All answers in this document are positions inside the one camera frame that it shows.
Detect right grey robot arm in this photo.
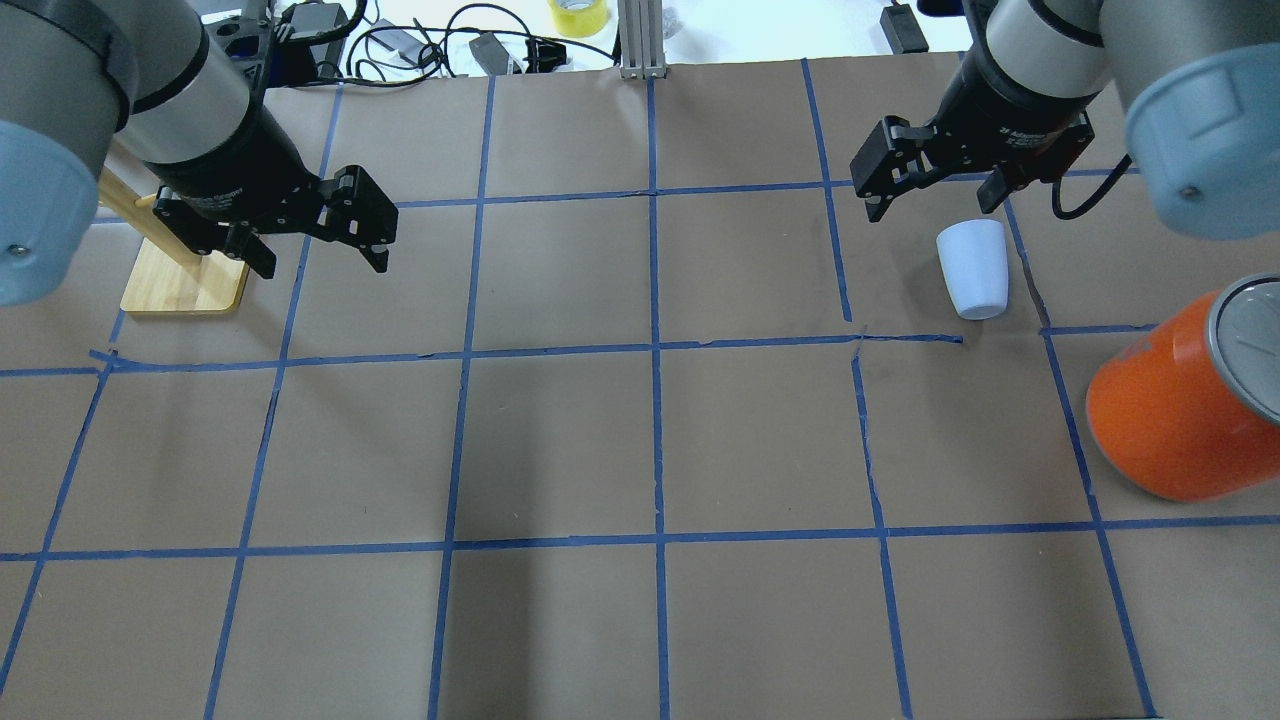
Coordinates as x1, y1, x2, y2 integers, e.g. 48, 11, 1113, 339
850, 1, 1279, 241

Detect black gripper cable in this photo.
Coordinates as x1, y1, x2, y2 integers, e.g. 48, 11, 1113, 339
1052, 152, 1137, 220

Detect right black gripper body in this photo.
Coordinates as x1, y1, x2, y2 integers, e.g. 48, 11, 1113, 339
925, 55, 1094, 183

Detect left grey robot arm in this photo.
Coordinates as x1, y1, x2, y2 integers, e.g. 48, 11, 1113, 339
1, 1, 398, 306

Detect light blue plastic cup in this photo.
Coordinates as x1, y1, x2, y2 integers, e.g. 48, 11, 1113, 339
936, 219, 1010, 322

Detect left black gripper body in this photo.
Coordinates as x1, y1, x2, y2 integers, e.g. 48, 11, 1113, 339
150, 108, 323, 252

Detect yellow tape roll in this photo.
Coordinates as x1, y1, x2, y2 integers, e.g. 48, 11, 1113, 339
547, 0, 609, 38

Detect black power brick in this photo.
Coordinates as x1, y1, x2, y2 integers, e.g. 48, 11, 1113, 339
280, 3, 349, 46

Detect wooden mug stand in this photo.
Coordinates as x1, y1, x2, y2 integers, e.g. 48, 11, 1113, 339
99, 141, 248, 316

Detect black power adapter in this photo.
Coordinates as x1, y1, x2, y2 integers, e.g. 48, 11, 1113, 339
879, 1, 931, 55

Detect aluminium extrusion post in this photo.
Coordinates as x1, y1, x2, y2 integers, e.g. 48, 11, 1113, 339
617, 0, 669, 81

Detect orange cylindrical canister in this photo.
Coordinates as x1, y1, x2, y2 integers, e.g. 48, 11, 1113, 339
1085, 273, 1279, 502

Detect black tangled cables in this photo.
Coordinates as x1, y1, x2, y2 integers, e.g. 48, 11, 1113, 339
270, 0, 616, 88

